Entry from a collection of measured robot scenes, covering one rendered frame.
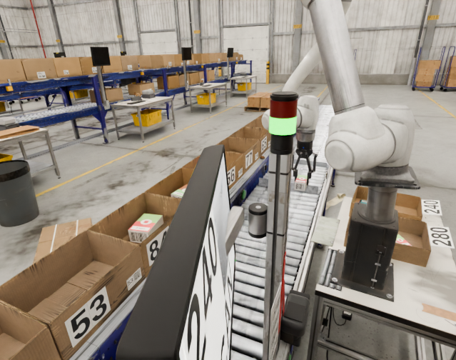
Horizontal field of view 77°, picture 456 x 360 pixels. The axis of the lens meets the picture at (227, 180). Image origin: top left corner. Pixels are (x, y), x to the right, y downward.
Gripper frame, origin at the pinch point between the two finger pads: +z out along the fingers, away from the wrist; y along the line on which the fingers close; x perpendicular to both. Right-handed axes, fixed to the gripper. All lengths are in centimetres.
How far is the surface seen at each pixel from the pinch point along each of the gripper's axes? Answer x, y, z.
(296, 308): 81, -13, 3
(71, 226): -26, 233, 99
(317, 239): -2.3, -11.2, 37.4
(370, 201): 20.8, -31.5, -2.5
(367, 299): 34, -36, 38
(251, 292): 47, 11, 38
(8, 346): 111, 72, 23
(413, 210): -56, -65, 37
